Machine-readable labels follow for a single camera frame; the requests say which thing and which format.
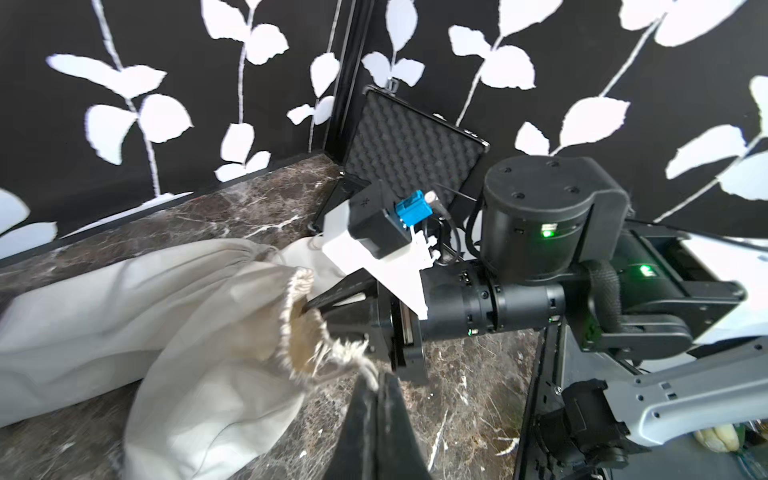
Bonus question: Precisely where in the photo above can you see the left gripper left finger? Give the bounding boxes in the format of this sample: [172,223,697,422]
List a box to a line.
[323,375,378,480]

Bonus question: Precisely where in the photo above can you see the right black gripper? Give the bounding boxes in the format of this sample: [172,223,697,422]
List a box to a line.
[303,261,566,384]

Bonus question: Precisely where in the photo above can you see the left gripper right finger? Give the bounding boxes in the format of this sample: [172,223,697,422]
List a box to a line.
[377,372,431,480]

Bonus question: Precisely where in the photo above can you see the cream cloth bag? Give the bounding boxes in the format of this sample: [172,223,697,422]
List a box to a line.
[1,240,293,426]
[123,239,379,479]

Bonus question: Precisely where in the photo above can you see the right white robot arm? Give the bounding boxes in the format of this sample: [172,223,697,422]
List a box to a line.
[310,156,767,479]

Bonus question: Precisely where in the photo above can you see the open black foam case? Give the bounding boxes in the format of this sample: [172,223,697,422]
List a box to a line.
[309,85,490,234]

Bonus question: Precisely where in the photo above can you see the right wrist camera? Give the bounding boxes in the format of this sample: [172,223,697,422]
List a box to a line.
[321,180,436,320]

